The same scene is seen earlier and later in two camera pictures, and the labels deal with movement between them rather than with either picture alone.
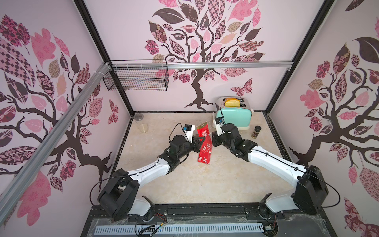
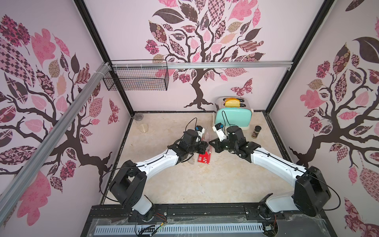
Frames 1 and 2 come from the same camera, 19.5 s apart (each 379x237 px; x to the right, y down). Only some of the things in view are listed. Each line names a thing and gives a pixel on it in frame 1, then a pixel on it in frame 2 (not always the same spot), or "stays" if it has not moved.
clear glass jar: [142, 126] stays
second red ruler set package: [205, 150] stays
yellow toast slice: [232, 102] stays
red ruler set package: [203, 131] → [208, 138]
